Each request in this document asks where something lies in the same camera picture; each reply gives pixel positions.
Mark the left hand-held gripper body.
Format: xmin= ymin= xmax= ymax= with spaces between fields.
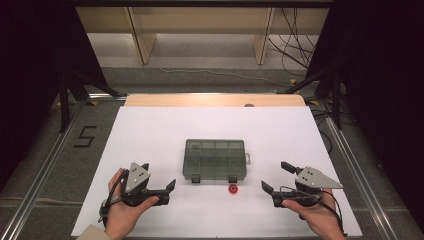
xmin=120 ymin=162 xmax=158 ymax=208

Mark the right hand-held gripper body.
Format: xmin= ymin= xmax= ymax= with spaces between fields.
xmin=271 ymin=166 xmax=344 ymax=209

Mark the grey transparent compartment box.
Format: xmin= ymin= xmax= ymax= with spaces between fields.
xmin=182 ymin=138 xmax=251 ymax=184

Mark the person's left hand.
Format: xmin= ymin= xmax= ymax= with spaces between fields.
xmin=105 ymin=168 xmax=160 ymax=239

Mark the person's right hand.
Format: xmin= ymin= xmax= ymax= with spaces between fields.
xmin=281 ymin=188 xmax=346 ymax=240

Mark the black metal stand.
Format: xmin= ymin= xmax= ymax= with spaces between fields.
xmin=278 ymin=64 xmax=344 ymax=131
xmin=58 ymin=68 xmax=128 ymax=134

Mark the black curtain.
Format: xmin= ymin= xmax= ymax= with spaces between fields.
xmin=0 ymin=0 xmax=109 ymax=191
xmin=306 ymin=0 xmax=424 ymax=231

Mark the light wooden shelf unit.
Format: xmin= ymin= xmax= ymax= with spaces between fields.
xmin=75 ymin=6 xmax=331 ymax=66

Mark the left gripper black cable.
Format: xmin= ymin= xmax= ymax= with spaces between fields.
xmin=98 ymin=169 xmax=129 ymax=228

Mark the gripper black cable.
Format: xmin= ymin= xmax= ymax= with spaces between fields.
xmin=319 ymin=189 xmax=348 ymax=238
xmin=98 ymin=169 xmax=129 ymax=228

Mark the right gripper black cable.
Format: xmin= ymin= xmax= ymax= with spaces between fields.
xmin=319 ymin=189 xmax=348 ymax=238

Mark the aluminium frame rail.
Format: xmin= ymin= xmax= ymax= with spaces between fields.
xmin=324 ymin=116 xmax=399 ymax=240
xmin=87 ymin=93 xmax=128 ymax=102
xmin=0 ymin=99 xmax=88 ymax=240

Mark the white floor cable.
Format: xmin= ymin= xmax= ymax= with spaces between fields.
xmin=159 ymin=67 xmax=291 ymax=88

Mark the bundle of black cables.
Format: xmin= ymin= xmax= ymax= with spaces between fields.
xmin=268 ymin=7 xmax=318 ymax=78

